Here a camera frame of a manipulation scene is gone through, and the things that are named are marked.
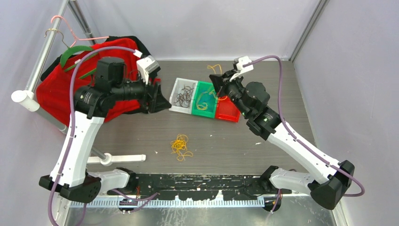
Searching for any metal clothes rack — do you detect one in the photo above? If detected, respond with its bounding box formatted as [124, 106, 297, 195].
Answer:
[11, 0, 108, 160]

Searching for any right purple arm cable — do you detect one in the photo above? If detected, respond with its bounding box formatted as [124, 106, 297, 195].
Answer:
[243, 55, 366, 213]

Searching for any gold wire hanger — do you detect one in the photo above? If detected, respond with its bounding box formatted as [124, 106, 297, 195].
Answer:
[44, 28, 70, 48]

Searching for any red plastic bin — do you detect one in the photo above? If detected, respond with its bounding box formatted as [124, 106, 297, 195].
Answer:
[215, 97, 241, 123]

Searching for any black garment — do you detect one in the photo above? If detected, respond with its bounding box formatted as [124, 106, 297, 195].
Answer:
[40, 36, 151, 81]

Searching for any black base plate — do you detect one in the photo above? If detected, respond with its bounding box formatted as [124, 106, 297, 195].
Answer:
[118, 174, 277, 201]

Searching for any aluminium rail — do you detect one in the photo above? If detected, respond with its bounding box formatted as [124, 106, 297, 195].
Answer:
[57, 175, 342, 209]

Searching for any brown wire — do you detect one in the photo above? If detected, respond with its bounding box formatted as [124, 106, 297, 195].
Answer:
[173, 82, 197, 109]

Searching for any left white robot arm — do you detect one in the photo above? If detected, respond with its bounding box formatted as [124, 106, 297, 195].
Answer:
[39, 56, 171, 203]

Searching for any pink clothes hanger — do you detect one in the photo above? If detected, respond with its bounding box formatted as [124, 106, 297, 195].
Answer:
[51, 15, 109, 48]

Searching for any yellow wire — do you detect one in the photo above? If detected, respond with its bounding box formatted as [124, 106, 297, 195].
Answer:
[169, 134, 194, 162]
[195, 64, 228, 111]

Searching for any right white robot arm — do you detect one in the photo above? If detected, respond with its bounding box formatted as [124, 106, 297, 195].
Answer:
[209, 70, 355, 210]

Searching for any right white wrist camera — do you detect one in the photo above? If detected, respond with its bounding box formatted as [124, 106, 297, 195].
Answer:
[230, 56, 254, 81]

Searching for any green plastic bin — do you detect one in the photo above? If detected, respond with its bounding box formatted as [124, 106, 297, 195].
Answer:
[192, 81, 218, 118]

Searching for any red shirt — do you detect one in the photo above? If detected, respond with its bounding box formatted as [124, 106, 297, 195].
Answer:
[36, 39, 139, 126]

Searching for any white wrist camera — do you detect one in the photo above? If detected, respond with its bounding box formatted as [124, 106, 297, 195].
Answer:
[136, 55, 161, 85]
[230, 56, 254, 81]

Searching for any white plastic bin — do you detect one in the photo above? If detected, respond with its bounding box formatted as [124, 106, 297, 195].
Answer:
[169, 78, 198, 114]

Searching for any green clothes hanger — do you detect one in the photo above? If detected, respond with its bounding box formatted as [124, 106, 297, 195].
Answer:
[59, 45, 99, 81]

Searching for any white rack foot bar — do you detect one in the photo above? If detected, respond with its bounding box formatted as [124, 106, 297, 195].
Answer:
[87, 153, 146, 166]

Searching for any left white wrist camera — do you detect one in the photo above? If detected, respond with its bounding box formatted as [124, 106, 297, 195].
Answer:
[136, 55, 161, 85]

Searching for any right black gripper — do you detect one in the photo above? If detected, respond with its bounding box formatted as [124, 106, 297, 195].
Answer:
[210, 69, 251, 118]

